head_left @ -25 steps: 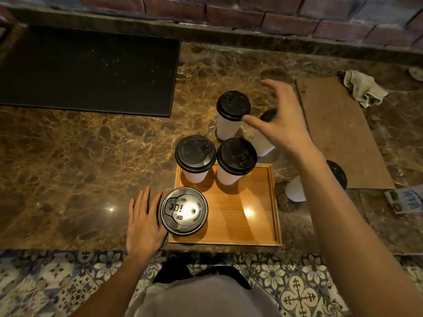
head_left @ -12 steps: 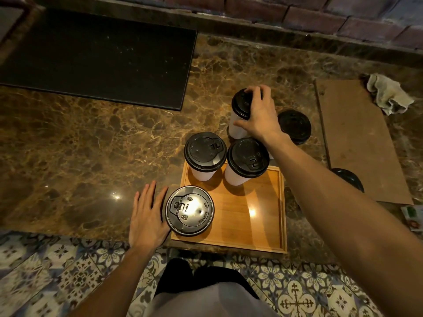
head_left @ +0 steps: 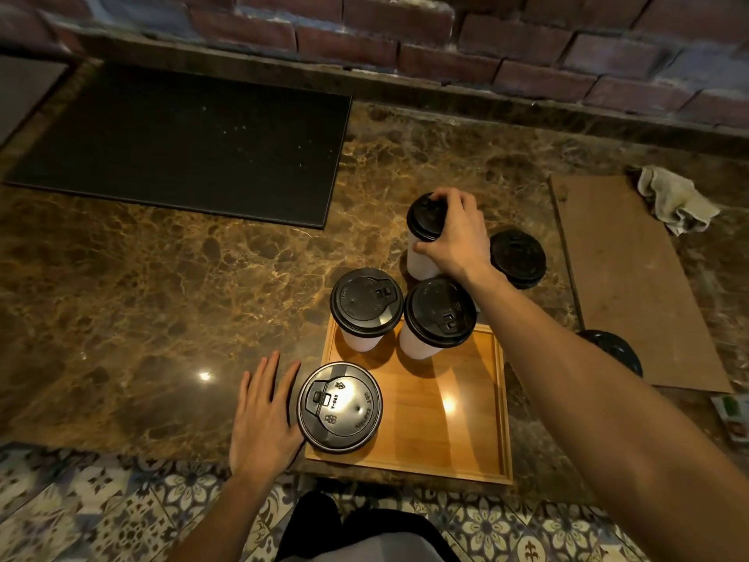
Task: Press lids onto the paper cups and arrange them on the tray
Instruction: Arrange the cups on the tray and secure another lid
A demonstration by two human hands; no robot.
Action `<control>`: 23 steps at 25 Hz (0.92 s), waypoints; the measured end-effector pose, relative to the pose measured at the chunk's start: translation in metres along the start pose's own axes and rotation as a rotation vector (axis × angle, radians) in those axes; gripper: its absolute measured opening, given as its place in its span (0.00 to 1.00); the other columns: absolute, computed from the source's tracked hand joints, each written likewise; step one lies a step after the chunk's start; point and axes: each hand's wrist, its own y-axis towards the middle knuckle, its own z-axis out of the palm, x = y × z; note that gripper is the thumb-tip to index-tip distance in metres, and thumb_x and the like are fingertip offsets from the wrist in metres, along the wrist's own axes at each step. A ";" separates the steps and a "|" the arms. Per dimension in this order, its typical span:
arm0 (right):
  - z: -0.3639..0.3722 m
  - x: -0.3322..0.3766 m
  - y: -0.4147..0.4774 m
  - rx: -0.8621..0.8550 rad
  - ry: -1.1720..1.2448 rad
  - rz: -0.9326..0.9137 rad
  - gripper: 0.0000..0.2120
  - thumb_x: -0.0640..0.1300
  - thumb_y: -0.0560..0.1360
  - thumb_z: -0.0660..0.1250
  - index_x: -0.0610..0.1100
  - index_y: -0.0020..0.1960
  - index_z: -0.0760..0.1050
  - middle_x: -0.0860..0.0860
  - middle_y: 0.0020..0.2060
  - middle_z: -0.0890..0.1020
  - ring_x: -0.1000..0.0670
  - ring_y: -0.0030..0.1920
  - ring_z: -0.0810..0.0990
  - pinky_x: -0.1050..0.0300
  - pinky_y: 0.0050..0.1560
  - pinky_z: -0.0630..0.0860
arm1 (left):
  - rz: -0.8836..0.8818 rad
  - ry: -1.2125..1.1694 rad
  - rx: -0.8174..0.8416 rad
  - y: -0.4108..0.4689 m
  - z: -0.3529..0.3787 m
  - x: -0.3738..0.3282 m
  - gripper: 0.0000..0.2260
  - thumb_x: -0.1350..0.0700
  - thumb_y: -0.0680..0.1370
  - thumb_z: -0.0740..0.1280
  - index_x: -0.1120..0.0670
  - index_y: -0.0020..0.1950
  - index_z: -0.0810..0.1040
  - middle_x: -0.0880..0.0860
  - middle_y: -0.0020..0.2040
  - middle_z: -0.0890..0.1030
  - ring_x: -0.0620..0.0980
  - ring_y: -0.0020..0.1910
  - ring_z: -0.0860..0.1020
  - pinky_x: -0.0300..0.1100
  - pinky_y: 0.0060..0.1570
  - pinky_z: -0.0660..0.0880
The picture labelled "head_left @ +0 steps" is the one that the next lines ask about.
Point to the person's right hand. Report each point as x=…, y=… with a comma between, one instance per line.
x=465, y=242

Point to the person's left hand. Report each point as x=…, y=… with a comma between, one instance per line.
x=260, y=430

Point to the person's left little finger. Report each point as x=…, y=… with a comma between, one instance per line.
x=244, y=393

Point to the person's left middle finger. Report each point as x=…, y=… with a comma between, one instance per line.
x=272, y=377

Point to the person's right thumb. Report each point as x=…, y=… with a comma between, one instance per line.
x=430, y=248

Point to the white paper cup black lid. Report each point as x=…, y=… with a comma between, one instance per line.
x=439, y=313
x=339, y=406
x=366, y=301
x=424, y=219

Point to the person's right forearm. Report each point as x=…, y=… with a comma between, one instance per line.
x=597, y=415

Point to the person's left forearm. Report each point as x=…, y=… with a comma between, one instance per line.
x=228, y=518

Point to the person's dark clothing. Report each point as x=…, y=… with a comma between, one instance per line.
x=327, y=529

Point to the wooden tray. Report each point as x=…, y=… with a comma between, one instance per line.
x=450, y=415

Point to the brown cardboard sheet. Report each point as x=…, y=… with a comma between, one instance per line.
x=626, y=275

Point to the white crumpled cloth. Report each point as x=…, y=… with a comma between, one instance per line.
x=676, y=201

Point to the black rectangular mat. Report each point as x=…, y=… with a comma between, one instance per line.
x=187, y=140

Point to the white printed card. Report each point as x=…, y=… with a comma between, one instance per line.
x=734, y=418

